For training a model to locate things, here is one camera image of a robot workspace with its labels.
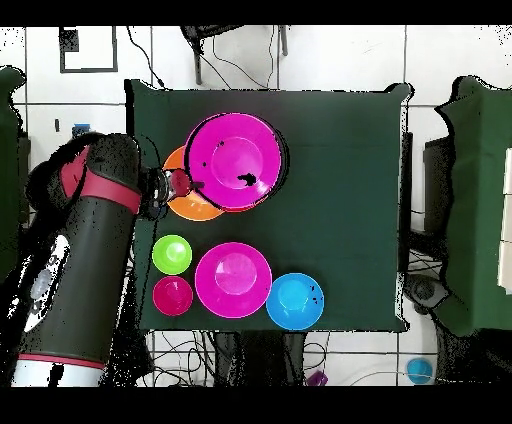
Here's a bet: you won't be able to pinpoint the large orange bowl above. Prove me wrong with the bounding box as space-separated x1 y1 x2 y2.
162 145 226 222

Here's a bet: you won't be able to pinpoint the large pink bowl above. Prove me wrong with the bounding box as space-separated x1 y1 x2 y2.
184 112 288 212
194 241 274 320

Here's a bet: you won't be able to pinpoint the orange-red bowl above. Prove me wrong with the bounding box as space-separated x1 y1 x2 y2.
221 195 270 214

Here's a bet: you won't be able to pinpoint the small green bowl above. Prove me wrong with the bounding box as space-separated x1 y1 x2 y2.
151 234 194 276

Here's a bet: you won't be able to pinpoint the small crimson bowl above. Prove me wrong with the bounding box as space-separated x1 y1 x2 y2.
152 275 195 317

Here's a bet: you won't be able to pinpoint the dark green tablecloth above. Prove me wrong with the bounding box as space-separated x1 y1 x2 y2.
124 78 413 335

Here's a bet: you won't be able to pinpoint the light blue bowl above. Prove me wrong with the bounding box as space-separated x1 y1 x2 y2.
265 272 326 332

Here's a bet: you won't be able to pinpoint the green-covered side table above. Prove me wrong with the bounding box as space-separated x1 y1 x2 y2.
434 76 512 337
0 66 29 281

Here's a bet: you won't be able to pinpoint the grey office chair base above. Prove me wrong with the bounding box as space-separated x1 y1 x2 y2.
402 273 451 315

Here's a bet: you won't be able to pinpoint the blue disc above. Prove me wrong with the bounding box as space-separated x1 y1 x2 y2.
405 356 436 386

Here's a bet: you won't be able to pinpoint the white boxes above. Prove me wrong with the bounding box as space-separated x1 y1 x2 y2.
497 146 512 296

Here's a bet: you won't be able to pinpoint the black cable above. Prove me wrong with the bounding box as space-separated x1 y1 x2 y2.
125 25 166 88

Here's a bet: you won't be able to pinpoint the tangle of cables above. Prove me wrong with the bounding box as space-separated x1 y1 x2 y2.
151 330 219 387

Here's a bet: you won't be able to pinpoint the black square frame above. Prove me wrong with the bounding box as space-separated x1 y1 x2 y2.
58 25 120 74

